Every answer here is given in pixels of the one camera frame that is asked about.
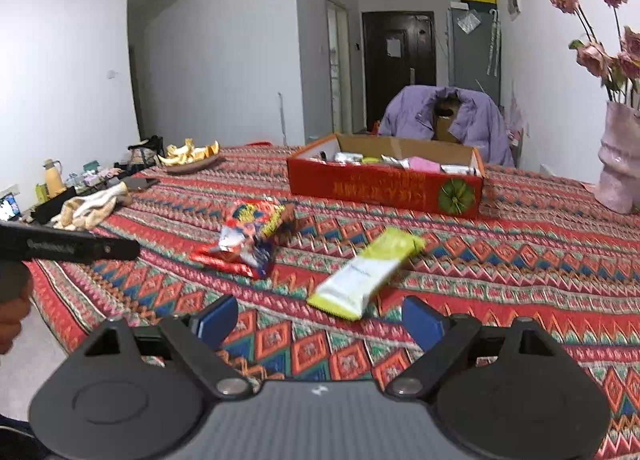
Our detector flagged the purple puffer jacket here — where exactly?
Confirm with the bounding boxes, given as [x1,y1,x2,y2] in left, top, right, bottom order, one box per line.
[378,85,514,168]

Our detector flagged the patterned red tablecloth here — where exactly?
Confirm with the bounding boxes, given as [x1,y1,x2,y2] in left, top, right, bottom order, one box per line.
[24,142,640,460]

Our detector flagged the black entrance door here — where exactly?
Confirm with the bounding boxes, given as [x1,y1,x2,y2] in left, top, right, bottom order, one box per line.
[362,12,437,131]

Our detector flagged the pink ceramic vase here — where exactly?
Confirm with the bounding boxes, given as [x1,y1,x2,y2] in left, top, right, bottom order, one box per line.
[594,102,640,214]

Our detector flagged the grey refrigerator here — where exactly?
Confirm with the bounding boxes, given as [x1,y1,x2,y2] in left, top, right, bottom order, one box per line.
[448,7,501,107]

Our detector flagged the yellow thermos bottle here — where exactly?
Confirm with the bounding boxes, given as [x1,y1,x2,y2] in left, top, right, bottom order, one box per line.
[43,159,66,198]

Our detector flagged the dried pink roses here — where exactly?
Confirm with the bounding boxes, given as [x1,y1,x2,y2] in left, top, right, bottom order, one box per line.
[544,0,640,106]

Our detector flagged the green white snack bar pack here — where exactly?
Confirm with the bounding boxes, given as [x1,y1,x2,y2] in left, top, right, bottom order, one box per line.
[307,227,425,321]

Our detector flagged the white packet in box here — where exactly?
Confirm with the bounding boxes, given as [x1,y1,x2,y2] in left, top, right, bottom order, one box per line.
[440,164,477,176]

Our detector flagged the red cardboard fruit box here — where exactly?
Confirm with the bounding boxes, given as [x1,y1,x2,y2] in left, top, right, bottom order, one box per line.
[286,134,485,220]

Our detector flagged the person left hand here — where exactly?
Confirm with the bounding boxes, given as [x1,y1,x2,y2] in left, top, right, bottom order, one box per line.
[0,276,34,355]

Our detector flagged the red anime snack bag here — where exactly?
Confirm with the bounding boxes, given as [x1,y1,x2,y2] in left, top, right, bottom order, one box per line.
[190,198,294,280]

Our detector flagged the plate of orange peels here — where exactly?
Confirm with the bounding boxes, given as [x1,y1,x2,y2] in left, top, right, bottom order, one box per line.
[156,138,220,175]

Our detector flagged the red bucket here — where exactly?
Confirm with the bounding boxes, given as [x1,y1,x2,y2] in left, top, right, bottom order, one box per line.
[244,140,273,147]

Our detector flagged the brown chair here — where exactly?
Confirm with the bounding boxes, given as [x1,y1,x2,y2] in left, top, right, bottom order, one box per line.
[433,96,461,144]

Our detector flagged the cream cloth gloves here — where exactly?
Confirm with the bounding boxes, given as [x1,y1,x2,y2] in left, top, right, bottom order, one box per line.
[52,182,132,232]

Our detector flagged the pink snack packet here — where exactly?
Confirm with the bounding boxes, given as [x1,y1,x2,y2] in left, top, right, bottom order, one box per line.
[407,157,442,173]

